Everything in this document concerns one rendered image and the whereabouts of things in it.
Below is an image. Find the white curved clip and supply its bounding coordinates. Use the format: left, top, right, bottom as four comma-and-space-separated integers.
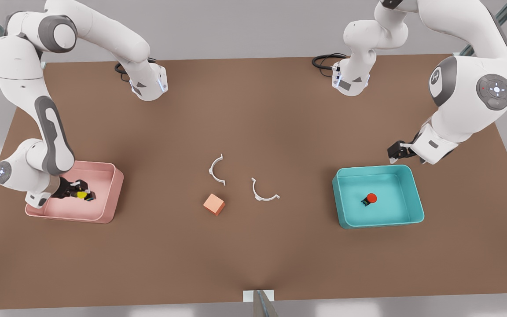
208, 154, 227, 187
251, 177, 281, 203

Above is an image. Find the white post foot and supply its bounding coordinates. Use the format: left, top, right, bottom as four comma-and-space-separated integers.
242, 290, 276, 302

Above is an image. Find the blue storage box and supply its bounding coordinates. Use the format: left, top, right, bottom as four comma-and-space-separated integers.
332, 165, 425, 229

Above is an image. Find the black cable loop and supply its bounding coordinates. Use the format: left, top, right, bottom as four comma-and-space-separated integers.
312, 53, 349, 79
114, 57, 158, 83

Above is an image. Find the orange cube block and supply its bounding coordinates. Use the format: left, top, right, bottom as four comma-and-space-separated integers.
203, 193, 226, 217

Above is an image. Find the pink storage box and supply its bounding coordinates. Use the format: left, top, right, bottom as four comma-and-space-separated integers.
25, 160, 125, 224

